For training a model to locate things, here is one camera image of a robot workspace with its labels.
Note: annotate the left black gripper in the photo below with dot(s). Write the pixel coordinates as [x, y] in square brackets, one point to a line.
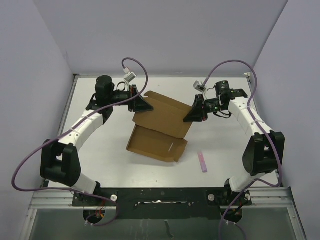
[138, 104]

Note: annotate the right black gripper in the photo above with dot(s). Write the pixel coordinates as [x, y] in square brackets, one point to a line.
[196, 114]

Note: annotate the brown cardboard box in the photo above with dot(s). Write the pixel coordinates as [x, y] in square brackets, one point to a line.
[160, 134]

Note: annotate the pink purple marker pen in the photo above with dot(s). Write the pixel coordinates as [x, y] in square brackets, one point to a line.
[202, 162]

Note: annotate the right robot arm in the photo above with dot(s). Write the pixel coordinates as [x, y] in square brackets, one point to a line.
[265, 149]

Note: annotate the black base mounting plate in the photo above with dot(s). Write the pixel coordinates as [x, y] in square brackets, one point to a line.
[167, 203]

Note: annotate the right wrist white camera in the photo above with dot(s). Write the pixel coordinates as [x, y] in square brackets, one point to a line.
[200, 87]

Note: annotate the wrist white camera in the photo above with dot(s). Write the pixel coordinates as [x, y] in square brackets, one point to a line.
[200, 87]
[128, 75]

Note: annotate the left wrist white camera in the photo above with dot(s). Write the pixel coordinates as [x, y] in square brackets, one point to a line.
[128, 75]

